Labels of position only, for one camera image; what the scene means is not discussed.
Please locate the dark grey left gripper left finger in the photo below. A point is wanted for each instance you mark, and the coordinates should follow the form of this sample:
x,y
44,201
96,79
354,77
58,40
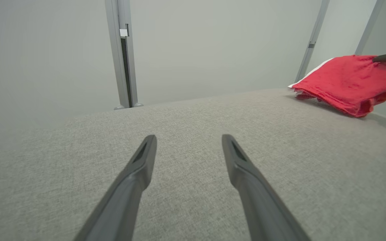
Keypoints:
x,y
126,201

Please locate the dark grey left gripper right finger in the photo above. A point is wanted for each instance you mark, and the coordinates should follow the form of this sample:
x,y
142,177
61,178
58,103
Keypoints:
x,y
260,207

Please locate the grey metal post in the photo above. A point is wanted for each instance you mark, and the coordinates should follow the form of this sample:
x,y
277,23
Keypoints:
x,y
312,40
117,67

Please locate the red and white jersey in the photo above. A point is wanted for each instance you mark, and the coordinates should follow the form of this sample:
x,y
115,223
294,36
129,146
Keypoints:
x,y
347,83

